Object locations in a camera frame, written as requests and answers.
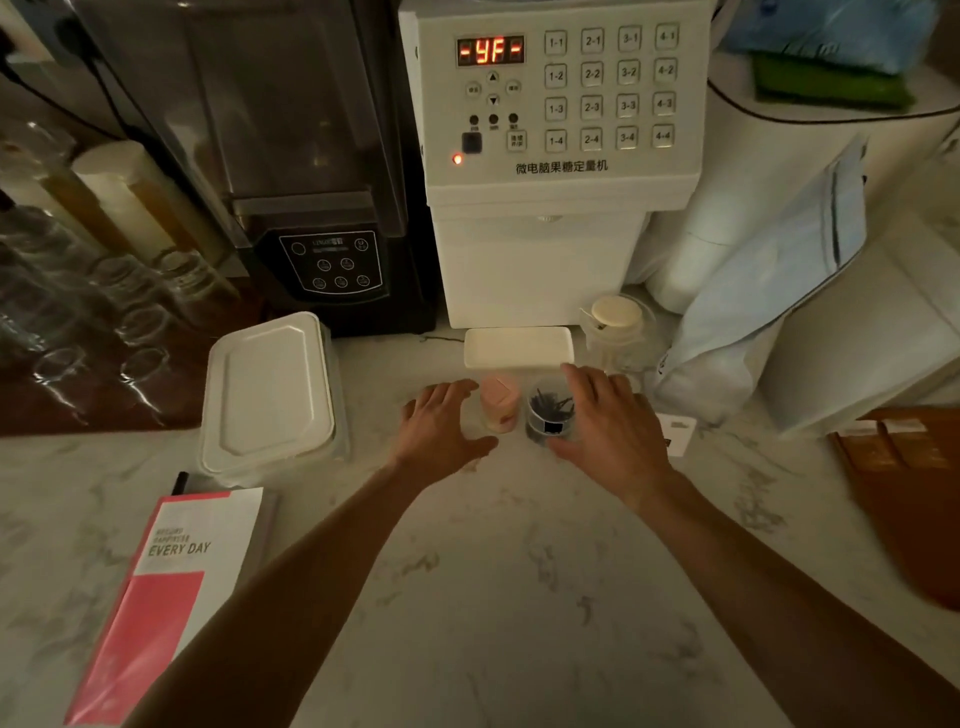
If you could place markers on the person's right hand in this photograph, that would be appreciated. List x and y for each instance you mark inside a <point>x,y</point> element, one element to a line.
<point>622,442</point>

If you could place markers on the person's left hand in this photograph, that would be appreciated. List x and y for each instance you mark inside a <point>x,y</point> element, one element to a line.
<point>431,442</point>

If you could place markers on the person's left thumb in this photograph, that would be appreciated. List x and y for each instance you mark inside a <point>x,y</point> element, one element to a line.
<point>478,448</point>

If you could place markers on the person's right middle finger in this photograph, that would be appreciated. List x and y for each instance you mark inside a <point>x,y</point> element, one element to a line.
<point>606,384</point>

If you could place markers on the person's right thumb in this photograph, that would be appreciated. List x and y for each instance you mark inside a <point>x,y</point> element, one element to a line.
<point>566,447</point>

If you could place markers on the clear plastic cup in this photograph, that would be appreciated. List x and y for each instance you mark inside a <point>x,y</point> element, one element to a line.
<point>547,431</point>

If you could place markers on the person's left forearm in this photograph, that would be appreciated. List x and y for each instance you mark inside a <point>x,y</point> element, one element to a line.
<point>300,600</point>

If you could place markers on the person's right forearm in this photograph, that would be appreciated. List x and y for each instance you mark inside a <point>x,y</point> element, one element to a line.
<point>780,607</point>

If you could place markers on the dark tea leaves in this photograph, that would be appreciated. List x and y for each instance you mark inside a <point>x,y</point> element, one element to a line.
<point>553,405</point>

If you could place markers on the pink cup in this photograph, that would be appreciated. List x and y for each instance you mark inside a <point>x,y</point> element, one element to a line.
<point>501,405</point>

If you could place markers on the clear jar with cream lid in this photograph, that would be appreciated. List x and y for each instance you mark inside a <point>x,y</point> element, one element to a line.
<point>619,330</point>

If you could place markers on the small white card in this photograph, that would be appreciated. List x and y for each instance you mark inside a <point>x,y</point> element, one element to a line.
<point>677,433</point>

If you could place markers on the white drip tray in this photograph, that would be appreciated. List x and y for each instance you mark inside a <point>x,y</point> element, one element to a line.
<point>517,347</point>

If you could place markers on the white pouch bag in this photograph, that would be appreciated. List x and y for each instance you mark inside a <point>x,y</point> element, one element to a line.
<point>757,300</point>

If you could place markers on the white lidded plastic container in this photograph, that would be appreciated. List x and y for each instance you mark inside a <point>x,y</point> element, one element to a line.
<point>266,390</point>

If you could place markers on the white syrup dispenser machine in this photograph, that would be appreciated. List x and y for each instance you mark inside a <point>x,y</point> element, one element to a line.
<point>555,150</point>

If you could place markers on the white round appliance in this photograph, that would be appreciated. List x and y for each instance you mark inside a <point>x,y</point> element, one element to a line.
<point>757,172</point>

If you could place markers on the large white bag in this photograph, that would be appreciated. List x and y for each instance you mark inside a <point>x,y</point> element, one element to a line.
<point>862,337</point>

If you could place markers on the black pen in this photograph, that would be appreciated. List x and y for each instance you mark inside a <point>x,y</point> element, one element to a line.
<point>179,483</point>

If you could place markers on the black blender machine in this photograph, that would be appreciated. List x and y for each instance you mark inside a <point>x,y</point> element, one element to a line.
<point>300,165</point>

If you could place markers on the pink and white booklet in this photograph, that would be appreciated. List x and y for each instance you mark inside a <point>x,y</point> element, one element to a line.
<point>169,592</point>

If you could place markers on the green cloth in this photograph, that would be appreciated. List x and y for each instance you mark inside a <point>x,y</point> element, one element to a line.
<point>829,82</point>

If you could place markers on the brown wooden tray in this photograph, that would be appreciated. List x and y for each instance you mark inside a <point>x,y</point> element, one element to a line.
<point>105,409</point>

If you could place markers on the group of clear glasses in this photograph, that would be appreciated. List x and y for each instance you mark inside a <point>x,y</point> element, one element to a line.
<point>90,300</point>

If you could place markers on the white paper cup stack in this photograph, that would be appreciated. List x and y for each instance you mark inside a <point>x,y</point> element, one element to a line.
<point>142,195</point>

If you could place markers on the blue cloth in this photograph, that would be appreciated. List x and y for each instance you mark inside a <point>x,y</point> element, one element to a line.
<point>840,26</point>

